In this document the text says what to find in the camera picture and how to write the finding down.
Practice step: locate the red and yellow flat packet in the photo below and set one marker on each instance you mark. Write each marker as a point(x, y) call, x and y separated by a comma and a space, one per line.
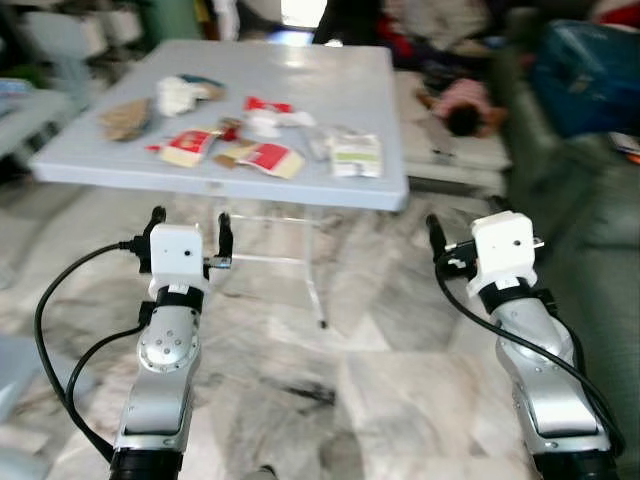
point(268, 158)

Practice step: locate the small brown wrapper scrap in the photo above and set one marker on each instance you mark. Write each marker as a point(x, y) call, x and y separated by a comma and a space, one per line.
point(230, 128)

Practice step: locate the person in pink striped shirt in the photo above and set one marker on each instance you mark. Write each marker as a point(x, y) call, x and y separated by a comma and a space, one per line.
point(465, 105)

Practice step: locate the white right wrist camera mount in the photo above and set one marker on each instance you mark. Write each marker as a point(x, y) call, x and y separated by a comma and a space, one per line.
point(505, 245)

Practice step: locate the white crumpled paper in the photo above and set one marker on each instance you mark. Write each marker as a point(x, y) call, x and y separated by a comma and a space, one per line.
point(175, 96)

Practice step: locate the red and white crumpled carton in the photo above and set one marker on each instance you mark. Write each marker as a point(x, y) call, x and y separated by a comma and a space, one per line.
point(270, 118)

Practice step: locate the dark green sofa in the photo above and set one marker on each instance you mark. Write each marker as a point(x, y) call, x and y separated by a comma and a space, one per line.
point(590, 260)

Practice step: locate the grey plastic chair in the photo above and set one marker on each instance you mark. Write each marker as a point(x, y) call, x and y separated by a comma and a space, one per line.
point(70, 45)

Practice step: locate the light grey folding table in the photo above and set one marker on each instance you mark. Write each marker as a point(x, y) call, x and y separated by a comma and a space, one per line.
point(320, 90)

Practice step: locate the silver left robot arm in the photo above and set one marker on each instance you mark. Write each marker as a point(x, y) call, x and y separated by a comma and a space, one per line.
point(165, 370)

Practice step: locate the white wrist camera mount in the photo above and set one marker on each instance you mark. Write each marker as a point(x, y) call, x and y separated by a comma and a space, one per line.
point(505, 245)
point(177, 255)

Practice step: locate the blue bag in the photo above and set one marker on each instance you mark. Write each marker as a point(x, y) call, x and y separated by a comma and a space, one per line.
point(590, 80)

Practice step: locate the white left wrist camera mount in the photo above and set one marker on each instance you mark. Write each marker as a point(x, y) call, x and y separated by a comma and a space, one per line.
point(177, 255)

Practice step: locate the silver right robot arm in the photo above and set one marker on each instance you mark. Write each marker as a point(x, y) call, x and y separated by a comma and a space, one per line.
point(545, 380)

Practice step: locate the black robot foot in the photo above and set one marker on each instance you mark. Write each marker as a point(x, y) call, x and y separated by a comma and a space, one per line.
point(262, 473)

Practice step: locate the clear bag with green label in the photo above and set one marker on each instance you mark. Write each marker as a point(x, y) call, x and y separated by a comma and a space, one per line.
point(355, 155)

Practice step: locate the white floor mattress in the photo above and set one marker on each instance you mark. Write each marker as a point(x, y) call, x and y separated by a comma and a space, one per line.
point(450, 160)

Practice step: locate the red and cream wrapper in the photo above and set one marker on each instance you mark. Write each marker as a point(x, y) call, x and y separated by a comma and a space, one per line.
point(188, 148)

